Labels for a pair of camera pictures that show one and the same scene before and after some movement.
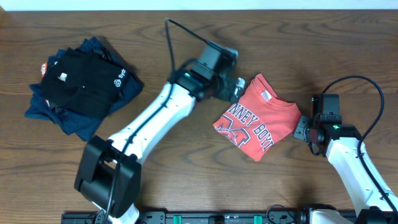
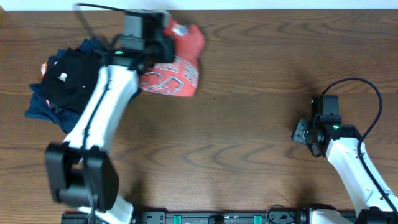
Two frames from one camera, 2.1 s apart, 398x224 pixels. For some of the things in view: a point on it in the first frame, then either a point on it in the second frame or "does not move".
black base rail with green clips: [198, 217] does not move
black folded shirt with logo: [84, 81] does not move
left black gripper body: [225, 91] to [159, 53]
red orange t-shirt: [259, 119] to [178, 76]
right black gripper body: [303, 129] does not move
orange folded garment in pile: [43, 69] does not move
